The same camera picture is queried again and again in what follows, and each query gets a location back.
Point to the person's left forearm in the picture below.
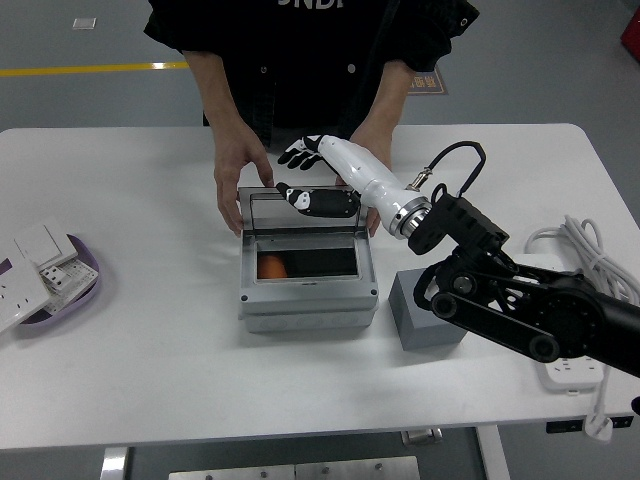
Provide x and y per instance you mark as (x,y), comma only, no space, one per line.
(390,100)

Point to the grey enclosure box clear lid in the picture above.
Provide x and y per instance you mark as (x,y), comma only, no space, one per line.
(300,310)

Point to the yellow floor line tape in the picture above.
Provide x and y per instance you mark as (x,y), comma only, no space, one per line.
(100,69)

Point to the white wall socket panel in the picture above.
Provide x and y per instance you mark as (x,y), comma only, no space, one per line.
(20,295)

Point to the white wall switch panel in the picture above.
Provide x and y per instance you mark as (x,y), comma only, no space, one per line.
(40,242)

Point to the white power plug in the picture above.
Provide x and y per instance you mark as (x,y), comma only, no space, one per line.
(598,430)

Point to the person's left hand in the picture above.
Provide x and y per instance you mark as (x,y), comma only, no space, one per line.
(375,145)

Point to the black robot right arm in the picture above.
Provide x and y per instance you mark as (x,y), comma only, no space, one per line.
(550,310)

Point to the silver table bracket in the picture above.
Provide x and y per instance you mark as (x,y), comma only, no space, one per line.
(422,436)

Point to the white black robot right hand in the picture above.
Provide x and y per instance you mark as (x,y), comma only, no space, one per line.
(360,170)

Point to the small black table fitting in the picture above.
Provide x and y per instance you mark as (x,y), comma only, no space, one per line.
(622,421)

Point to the red object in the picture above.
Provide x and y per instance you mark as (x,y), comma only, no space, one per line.
(631,35)

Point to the white power strip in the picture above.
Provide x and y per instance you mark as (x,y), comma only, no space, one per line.
(570,372)

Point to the person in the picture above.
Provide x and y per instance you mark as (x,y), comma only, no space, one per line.
(310,60)

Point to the person's right forearm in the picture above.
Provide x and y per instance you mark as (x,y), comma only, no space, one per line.
(215,95)

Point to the black table control panel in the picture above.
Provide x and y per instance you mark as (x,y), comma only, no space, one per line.
(564,427)

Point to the metal base plate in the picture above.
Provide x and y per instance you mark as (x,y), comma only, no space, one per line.
(295,472)

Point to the person's right hand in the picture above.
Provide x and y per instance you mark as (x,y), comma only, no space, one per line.
(235,155)

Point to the small grey floor plate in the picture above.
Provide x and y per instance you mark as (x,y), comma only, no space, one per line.
(84,23)

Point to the white table leg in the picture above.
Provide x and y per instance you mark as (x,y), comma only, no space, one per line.
(492,455)
(114,465)

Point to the grey cube with round hole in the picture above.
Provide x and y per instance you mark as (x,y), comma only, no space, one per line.
(415,320)

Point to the orange cylinder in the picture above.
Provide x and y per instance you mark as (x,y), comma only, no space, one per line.
(272,267)

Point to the purple tray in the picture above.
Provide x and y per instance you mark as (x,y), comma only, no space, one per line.
(94,270)

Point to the white plastic electrical part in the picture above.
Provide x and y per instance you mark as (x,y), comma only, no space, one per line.
(77,282)

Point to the brown floor sign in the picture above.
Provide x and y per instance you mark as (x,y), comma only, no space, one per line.
(432,85)

